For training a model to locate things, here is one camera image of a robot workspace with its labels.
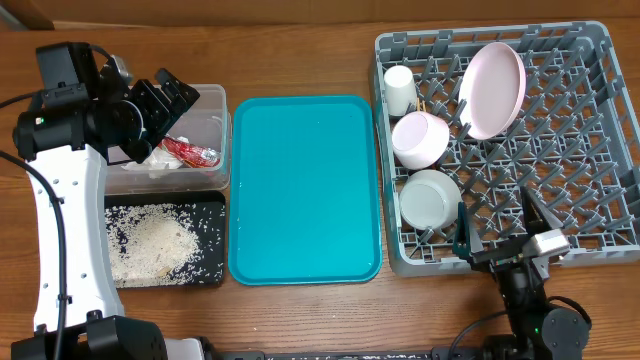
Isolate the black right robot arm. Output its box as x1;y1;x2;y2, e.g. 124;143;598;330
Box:
447;186;592;359

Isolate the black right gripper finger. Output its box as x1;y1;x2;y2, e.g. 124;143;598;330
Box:
520;186;563;235
452;202;484;260

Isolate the teal plastic tray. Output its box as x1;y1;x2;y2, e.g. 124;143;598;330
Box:
228;95;383;286

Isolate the white bowl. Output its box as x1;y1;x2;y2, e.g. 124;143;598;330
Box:
399;170;462;230

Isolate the spilled rice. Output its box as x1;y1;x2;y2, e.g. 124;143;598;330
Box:
103;201;226;289

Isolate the white tissue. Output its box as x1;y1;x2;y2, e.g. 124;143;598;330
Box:
121;142;184;179

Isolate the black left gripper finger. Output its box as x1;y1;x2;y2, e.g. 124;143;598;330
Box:
155;68;200;120
131;79;173;145

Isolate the cream cup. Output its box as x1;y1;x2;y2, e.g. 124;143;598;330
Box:
384;65;418;116

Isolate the black tray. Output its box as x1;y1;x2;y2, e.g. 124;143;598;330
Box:
102;189;228;290

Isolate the red snack wrapper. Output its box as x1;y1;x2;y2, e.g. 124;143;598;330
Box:
161;136;220;168

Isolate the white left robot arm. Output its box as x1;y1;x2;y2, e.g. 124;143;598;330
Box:
11;42;216;359

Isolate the clear plastic waste bin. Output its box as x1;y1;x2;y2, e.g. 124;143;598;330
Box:
106;84;232;195

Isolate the large pink plate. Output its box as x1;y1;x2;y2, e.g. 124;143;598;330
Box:
458;42;526;140

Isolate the small pink plate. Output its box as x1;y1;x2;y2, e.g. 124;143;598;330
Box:
392;111;450;170

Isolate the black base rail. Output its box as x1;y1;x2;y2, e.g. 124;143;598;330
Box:
214;346;501;360

